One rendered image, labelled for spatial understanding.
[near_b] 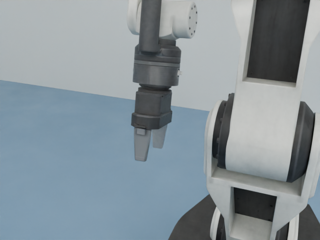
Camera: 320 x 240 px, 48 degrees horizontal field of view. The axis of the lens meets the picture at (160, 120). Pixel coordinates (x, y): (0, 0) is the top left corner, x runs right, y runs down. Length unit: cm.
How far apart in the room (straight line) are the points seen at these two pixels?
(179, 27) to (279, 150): 27
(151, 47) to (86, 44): 189
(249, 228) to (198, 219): 32
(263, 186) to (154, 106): 24
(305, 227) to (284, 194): 52
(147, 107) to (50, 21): 202
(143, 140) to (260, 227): 35
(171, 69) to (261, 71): 16
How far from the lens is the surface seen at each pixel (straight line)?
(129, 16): 68
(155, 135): 76
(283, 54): 65
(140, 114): 66
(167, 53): 65
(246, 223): 86
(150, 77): 65
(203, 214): 116
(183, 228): 111
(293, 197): 68
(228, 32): 212
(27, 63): 286
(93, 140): 195
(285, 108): 60
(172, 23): 65
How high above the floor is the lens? 91
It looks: 25 degrees down
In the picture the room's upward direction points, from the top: straight up
